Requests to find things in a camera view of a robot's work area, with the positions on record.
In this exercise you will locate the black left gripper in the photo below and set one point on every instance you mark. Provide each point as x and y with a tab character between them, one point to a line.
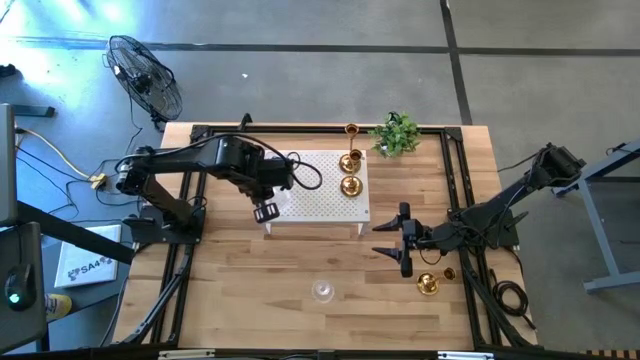
270	182

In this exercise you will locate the tall brass candlestick holder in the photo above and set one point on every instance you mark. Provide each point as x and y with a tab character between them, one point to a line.
427	283
351	186
348	164

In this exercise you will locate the blue-grey table frame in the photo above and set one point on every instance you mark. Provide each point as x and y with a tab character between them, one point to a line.
600	240

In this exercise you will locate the person's foot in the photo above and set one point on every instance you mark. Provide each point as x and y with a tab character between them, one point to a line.
59	305

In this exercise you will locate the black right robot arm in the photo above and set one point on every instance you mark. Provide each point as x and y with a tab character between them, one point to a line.
500	210

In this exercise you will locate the green potted plant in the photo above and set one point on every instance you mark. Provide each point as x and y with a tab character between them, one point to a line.
395	136

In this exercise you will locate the small black frame clamp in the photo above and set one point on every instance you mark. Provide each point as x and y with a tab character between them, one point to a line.
245	122

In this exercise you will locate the black desk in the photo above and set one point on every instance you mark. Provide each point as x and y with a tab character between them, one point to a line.
30	240

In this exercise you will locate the short black floor bar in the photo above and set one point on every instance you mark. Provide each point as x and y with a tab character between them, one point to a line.
35	111

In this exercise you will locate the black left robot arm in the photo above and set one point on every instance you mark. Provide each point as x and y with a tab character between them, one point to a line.
175	160

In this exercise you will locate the white printed box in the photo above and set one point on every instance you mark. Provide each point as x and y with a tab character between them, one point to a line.
87	255

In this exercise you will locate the silver frame bracket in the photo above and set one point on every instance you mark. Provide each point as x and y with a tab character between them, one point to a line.
187	355
465	356

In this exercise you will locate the black computer mouse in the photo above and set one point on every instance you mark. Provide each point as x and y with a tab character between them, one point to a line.
20	285

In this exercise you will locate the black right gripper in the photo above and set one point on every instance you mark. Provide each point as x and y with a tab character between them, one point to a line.
417	236

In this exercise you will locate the white perforated metal shelf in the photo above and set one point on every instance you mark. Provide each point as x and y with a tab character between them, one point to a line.
330	200

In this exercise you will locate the black aluminium rig frame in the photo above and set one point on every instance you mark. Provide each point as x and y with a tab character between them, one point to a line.
325	131

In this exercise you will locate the black diagonal floor beam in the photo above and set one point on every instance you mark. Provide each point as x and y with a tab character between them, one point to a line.
75	231

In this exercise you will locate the black floor fan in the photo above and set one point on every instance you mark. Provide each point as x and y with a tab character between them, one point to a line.
145	80

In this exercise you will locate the grey monitor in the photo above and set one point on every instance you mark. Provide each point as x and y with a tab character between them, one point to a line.
6	165

